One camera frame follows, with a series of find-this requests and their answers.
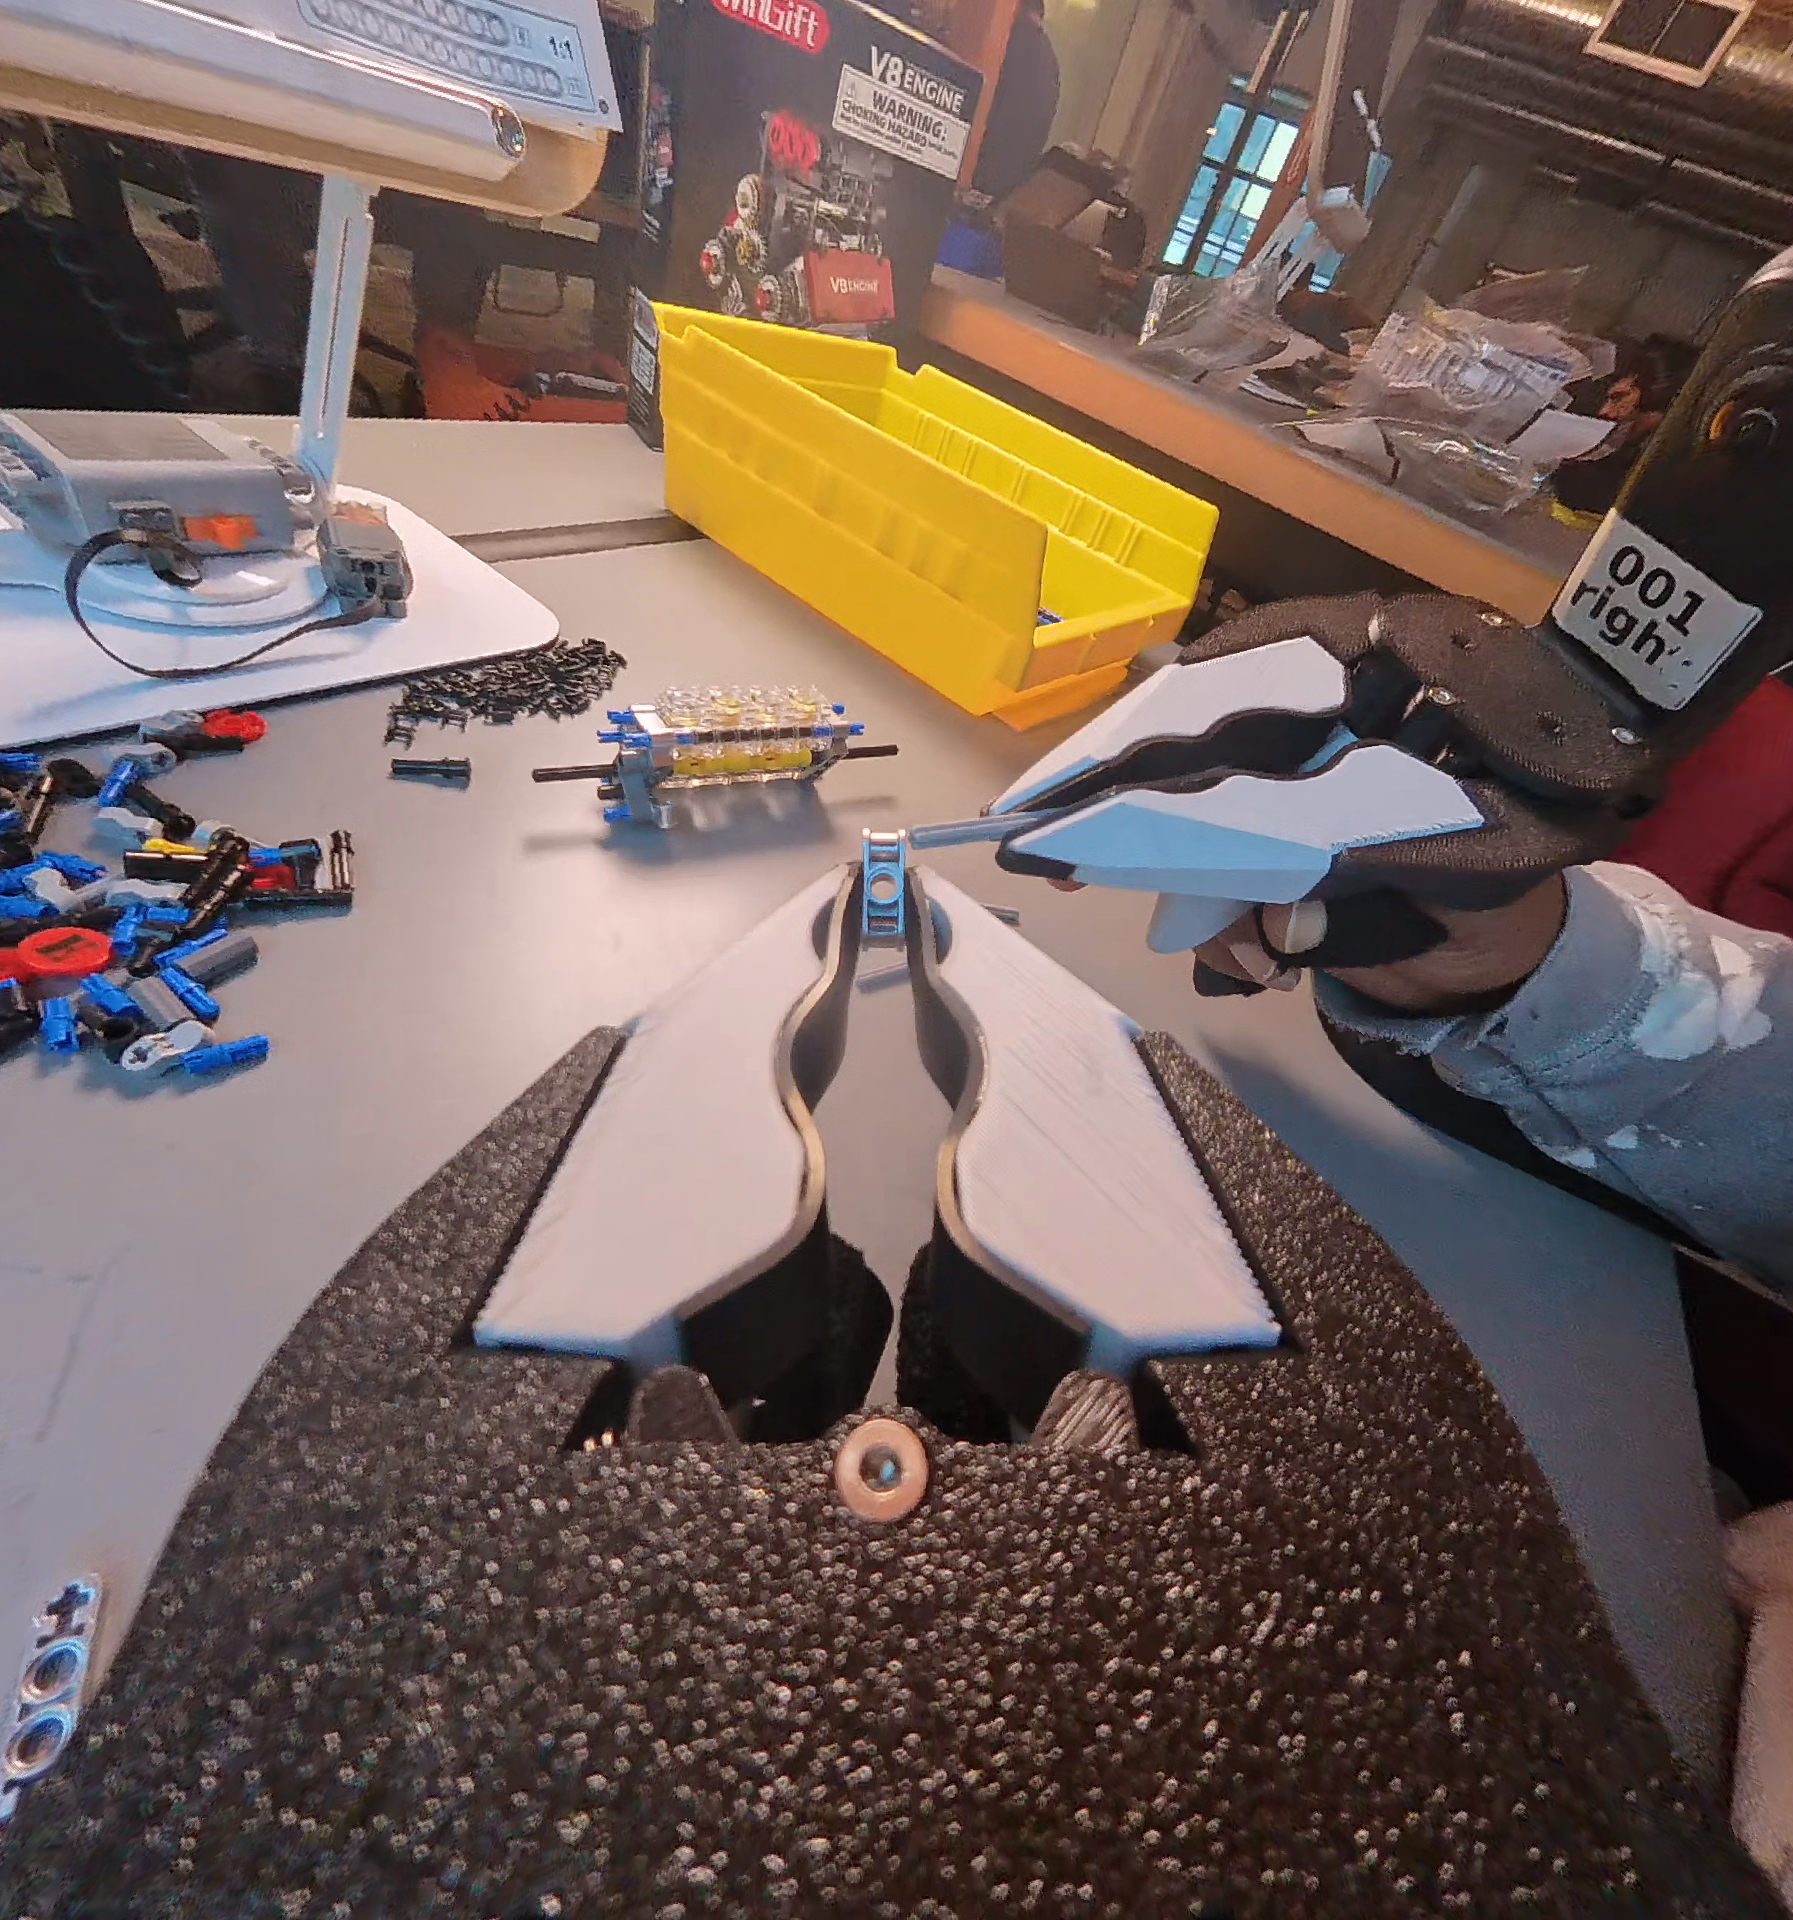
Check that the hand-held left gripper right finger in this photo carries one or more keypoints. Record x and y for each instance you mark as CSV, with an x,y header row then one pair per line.
x,y
1102,1166

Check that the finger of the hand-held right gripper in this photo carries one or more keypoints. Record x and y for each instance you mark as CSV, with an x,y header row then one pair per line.
x,y
1289,833
1224,705

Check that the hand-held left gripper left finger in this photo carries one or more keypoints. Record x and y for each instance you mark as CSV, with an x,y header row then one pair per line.
x,y
656,1166

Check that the small toy axle connector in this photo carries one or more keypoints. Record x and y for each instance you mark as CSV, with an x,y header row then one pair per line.
x,y
878,903

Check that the grey desk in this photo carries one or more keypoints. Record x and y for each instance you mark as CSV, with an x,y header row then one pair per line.
x,y
391,1200

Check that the person's right hand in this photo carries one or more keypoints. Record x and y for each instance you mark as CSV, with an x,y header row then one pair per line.
x,y
1482,962

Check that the red chair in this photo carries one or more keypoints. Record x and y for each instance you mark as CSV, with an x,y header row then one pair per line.
x,y
1781,809

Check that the wooden workbench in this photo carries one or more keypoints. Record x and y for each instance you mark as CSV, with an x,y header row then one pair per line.
x,y
1133,404

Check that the pile of clear plastic bags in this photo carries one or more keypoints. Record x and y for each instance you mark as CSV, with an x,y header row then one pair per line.
x,y
1434,376

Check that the clear toy engine block assembly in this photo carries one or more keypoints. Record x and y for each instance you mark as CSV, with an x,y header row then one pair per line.
x,y
713,754

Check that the long yellow plastic bin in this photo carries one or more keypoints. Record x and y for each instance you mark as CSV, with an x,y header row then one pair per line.
x,y
836,525

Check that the black toy pin connector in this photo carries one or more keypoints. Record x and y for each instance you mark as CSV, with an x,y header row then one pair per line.
x,y
432,770

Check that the pile of small black links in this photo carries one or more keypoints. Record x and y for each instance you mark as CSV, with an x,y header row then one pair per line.
x,y
520,678

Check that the white book stand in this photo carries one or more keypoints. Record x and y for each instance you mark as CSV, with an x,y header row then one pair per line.
x,y
432,632

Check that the pile of blue black pins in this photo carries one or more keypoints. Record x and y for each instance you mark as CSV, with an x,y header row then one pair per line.
x,y
83,962

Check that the black toy engine box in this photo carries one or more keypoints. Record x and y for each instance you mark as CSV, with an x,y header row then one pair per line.
x,y
836,189

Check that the grey toy motor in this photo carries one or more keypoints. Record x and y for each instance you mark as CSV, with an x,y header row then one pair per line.
x,y
366,566

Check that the silver holed toy beam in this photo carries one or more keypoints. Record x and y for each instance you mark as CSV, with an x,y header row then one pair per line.
x,y
47,1713

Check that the grey toy battery box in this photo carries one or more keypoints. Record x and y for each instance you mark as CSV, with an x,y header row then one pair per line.
x,y
121,466

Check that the instruction booklet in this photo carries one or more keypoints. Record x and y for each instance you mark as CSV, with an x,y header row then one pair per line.
x,y
432,41

